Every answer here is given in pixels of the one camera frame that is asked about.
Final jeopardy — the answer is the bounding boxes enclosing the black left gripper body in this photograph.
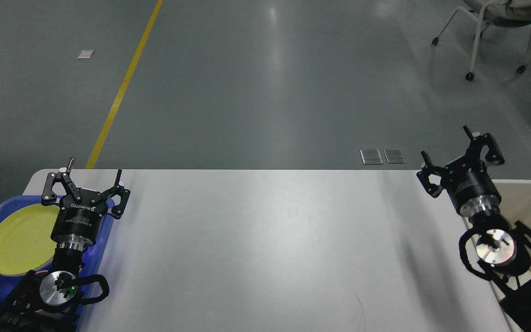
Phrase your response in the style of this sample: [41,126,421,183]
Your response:
[51,191,108,251]

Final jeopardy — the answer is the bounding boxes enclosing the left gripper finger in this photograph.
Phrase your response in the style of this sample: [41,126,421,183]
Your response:
[41,157,83,206]
[91,169,131,219]

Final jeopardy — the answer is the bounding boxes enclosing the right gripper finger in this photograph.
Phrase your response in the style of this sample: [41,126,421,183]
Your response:
[463,125,506,167]
[416,151,448,198]

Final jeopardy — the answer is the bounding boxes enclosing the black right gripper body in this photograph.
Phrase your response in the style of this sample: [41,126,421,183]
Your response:
[441,157,502,217]

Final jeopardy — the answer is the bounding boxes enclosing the yellow plastic plate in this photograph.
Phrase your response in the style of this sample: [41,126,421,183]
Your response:
[0,204,59,277]

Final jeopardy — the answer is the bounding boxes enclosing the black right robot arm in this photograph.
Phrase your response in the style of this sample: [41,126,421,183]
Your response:
[416,126,531,332]

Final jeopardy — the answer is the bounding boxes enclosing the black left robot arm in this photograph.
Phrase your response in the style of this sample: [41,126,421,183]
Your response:
[0,158,131,332]

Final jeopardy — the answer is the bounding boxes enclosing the right floor socket plate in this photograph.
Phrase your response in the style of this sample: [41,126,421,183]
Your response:
[383,148,407,164]

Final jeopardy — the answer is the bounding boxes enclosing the floor socket plate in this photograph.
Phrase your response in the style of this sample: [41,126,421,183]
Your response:
[360,149,384,165]
[383,148,407,164]

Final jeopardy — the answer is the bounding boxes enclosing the left floor socket plate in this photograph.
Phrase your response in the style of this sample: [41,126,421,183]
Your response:
[360,149,384,165]

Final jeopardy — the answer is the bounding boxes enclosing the white office chair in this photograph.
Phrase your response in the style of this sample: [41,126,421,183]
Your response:
[431,0,531,81]

